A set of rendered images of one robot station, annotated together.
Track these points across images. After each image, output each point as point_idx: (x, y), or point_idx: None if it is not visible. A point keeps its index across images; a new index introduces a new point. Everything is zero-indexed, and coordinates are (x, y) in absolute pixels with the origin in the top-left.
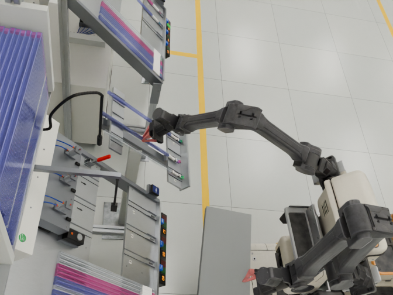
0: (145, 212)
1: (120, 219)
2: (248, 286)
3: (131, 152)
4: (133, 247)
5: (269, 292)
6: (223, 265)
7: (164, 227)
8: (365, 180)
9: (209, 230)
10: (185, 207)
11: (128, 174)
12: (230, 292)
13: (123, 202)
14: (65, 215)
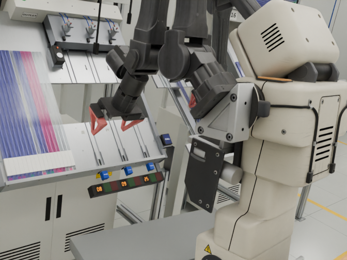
0: (141, 144)
1: None
2: None
3: (180, 125)
4: (98, 133)
5: (114, 97)
6: (167, 236)
7: (149, 178)
8: (310, 7)
9: (190, 215)
10: None
11: (174, 163)
12: (140, 251)
13: (164, 214)
14: (65, 36)
